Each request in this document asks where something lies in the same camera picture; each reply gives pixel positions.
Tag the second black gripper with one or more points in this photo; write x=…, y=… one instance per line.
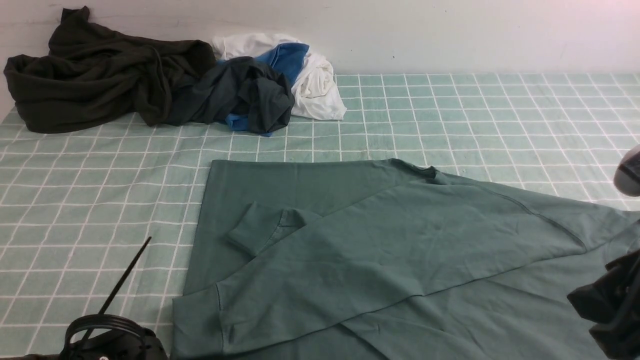
x=612, y=303

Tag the green long-sleeve top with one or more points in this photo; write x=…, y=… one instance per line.
x=385, y=260

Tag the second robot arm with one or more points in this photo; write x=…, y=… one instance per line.
x=629, y=172

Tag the black silver Piper robot arm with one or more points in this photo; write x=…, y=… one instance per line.
x=124, y=340

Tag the blue crumpled garment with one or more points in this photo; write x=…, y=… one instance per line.
x=287, y=60

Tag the dark grey crumpled garment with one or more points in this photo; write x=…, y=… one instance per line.
x=210, y=98

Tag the green checked tablecloth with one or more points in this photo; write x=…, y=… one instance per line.
x=75, y=207

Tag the dark olive crumpled garment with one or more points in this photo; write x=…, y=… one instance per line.
x=93, y=75

